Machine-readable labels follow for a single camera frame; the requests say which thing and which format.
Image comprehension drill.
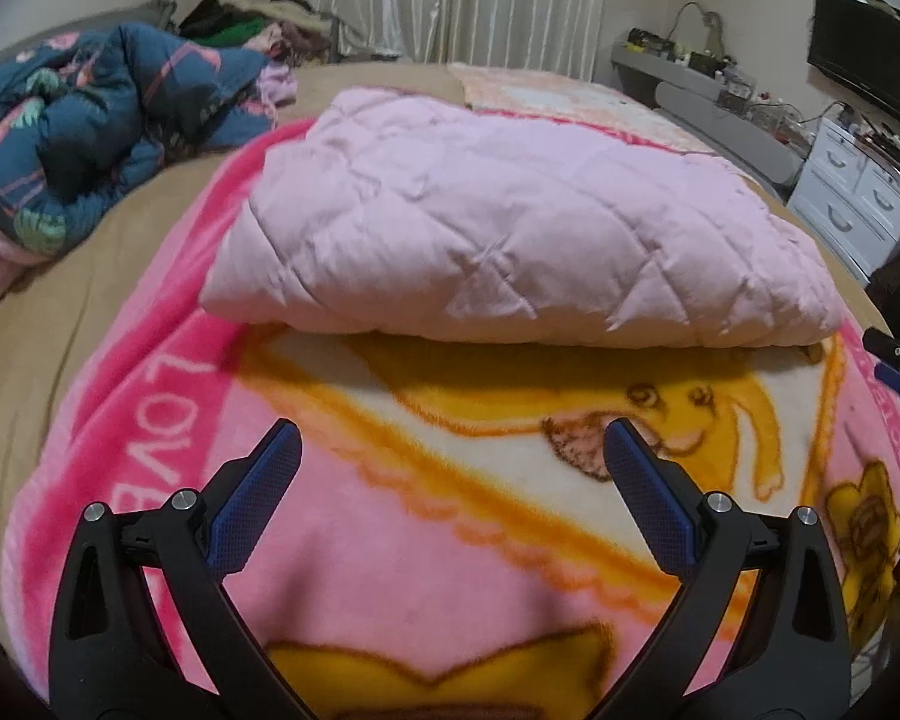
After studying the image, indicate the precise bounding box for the clutter of small shelf items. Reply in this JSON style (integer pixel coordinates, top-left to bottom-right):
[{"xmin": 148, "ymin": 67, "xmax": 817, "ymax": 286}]
[{"xmin": 626, "ymin": 24, "xmax": 805, "ymax": 130}]

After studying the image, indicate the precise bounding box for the pile of dark clothes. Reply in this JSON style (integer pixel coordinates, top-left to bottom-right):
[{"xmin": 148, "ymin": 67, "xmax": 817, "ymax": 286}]
[{"xmin": 176, "ymin": 0, "xmax": 391, "ymax": 65}]

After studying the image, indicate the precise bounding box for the black flat television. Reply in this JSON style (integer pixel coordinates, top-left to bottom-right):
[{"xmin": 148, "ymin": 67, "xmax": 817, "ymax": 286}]
[{"xmin": 806, "ymin": 0, "xmax": 900, "ymax": 136}]

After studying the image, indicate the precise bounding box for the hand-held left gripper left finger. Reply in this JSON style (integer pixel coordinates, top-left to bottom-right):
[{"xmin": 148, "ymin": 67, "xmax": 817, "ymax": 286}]
[{"xmin": 48, "ymin": 418, "xmax": 316, "ymax": 720}]

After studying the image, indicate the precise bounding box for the white drawer cabinet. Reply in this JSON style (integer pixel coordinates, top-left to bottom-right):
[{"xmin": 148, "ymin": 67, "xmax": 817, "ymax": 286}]
[{"xmin": 786, "ymin": 101, "xmax": 900, "ymax": 283}]

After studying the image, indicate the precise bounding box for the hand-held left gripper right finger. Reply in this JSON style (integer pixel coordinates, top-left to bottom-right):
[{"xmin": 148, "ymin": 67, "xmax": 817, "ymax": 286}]
[{"xmin": 594, "ymin": 418, "xmax": 853, "ymax": 720}]

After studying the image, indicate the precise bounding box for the grey headboard shelf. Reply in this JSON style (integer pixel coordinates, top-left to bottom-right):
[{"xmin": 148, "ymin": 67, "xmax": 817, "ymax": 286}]
[{"xmin": 611, "ymin": 34, "xmax": 808, "ymax": 188}]

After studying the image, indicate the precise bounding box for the bed with tan sheet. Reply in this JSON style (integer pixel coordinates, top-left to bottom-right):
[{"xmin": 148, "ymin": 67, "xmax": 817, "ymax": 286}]
[{"xmin": 0, "ymin": 60, "xmax": 880, "ymax": 691}]

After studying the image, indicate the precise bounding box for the light pink quilted cover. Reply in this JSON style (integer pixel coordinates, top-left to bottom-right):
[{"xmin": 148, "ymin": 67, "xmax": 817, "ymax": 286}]
[{"xmin": 199, "ymin": 86, "xmax": 845, "ymax": 350}]

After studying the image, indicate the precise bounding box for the cream pleated curtain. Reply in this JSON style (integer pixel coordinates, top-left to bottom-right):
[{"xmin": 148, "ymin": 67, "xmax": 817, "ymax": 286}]
[{"xmin": 296, "ymin": 0, "xmax": 613, "ymax": 80}]

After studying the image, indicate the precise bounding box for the pink printed fleece blanket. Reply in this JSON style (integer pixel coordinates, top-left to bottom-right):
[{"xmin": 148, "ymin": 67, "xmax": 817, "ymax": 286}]
[{"xmin": 4, "ymin": 116, "xmax": 900, "ymax": 720}]

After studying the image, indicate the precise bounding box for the peach floral cloth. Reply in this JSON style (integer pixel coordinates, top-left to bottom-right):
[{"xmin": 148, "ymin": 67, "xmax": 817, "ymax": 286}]
[{"xmin": 446, "ymin": 62, "xmax": 721, "ymax": 155}]

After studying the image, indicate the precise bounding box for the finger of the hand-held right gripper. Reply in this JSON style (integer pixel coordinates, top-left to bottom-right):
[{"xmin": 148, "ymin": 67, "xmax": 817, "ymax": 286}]
[{"xmin": 862, "ymin": 326, "xmax": 900, "ymax": 400}]

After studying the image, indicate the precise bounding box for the blue patterned comforter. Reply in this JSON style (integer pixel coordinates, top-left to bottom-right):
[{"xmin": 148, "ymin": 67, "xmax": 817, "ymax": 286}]
[{"xmin": 0, "ymin": 22, "xmax": 298, "ymax": 313}]

